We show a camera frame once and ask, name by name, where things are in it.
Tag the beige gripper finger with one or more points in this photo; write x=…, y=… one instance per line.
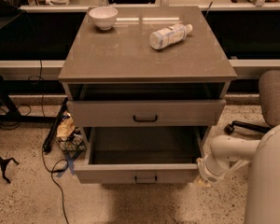
x=200, y=182

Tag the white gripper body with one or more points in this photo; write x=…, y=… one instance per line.
x=210, y=168

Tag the grey drawer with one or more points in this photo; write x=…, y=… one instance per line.
x=141, y=155
x=145, y=113

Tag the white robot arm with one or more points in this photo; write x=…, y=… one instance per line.
x=263, y=195

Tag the grey top drawer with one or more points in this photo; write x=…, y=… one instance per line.
x=145, y=113

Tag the grey drawer cabinet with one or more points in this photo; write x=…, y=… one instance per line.
x=120, y=65

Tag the grey office chair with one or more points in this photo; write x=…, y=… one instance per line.
x=269, y=96

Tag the blue tape cross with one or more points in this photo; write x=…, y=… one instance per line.
x=70, y=157

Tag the snack bags on floor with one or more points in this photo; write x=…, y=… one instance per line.
x=68, y=135

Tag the white plastic bottle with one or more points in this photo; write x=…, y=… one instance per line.
x=168, y=36

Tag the black power strip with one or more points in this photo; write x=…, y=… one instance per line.
x=46, y=145

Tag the white ceramic bowl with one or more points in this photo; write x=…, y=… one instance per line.
x=103, y=18

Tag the black table leg frame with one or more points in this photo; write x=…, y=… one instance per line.
x=14, y=115

